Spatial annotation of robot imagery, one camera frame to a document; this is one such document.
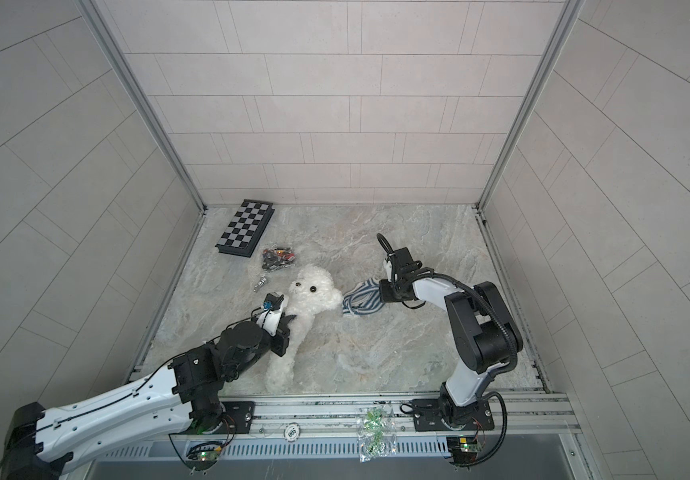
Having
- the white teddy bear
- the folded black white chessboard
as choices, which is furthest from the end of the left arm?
the folded black white chessboard

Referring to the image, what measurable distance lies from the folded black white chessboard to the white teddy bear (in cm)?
38

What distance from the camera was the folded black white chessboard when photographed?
1.03 m

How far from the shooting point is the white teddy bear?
0.68 metres

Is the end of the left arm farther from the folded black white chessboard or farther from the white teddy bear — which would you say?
the folded black white chessboard
